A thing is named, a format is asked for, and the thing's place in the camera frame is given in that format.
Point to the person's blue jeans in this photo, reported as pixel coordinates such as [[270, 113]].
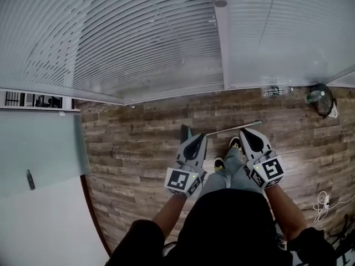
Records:
[[235, 176]]

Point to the small black marker pen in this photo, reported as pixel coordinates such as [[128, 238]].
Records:
[[30, 179]]

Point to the green label plastic bottle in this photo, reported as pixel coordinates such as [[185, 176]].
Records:
[[312, 97]]

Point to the dark fabric bag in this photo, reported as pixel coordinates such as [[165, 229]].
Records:
[[325, 104]]

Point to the clear plastic bottle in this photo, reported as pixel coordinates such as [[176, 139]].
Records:
[[274, 91]]

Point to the person's shoe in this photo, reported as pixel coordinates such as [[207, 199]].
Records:
[[219, 163], [234, 142]]

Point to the person's left forearm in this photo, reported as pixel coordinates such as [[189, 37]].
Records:
[[169, 215]]

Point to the frosted glass door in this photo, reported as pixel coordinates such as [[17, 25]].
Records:
[[41, 148]]

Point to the black office chair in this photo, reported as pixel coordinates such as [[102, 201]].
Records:
[[346, 224]]

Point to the person in dark shirt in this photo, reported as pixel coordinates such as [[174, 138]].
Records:
[[227, 226]]

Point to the person's right shoe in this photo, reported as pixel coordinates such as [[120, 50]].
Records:
[[234, 142]]

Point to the person's left shoe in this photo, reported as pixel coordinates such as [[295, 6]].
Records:
[[219, 163]]

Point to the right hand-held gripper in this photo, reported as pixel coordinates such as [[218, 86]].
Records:
[[270, 170]]

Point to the white face mask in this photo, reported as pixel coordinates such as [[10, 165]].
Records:
[[333, 113]]

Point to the round metal door knob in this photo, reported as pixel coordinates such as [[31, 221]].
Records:
[[220, 1]]

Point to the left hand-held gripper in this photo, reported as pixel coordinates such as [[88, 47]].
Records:
[[180, 180]]

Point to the person's right forearm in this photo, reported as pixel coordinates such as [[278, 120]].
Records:
[[285, 212]]

